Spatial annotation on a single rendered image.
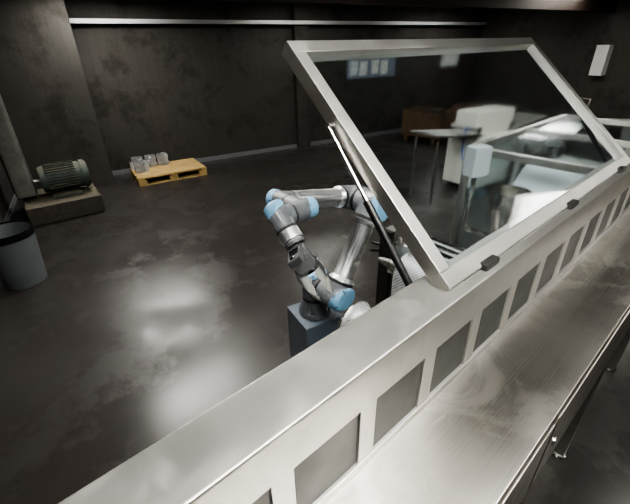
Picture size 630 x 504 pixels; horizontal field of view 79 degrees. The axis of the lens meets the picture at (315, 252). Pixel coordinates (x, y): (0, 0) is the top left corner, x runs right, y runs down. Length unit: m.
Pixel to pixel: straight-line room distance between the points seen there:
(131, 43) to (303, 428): 7.53
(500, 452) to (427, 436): 0.11
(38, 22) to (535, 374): 7.01
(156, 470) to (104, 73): 7.47
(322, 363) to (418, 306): 0.19
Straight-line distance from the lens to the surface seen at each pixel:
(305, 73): 0.79
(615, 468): 2.84
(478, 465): 0.72
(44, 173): 6.25
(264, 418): 0.47
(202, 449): 0.46
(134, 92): 7.80
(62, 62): 7.15
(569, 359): 0.97
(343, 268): 1.60
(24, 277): 4.57
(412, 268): 1.24
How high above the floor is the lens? 2.02
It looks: 29 degrees down
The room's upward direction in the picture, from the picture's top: 1 degrees counter-clockwise
